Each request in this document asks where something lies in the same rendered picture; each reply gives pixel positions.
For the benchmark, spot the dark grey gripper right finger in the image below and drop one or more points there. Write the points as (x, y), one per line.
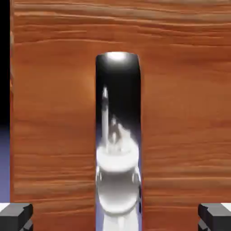
(216, 215)

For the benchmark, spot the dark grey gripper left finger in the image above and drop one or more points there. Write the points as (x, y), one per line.
(14, 214)

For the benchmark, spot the brown wooden cabinet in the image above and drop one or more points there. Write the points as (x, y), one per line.
(11, 108)

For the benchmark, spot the brown wooden cabinet door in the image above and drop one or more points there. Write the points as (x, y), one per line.
(54, 108)

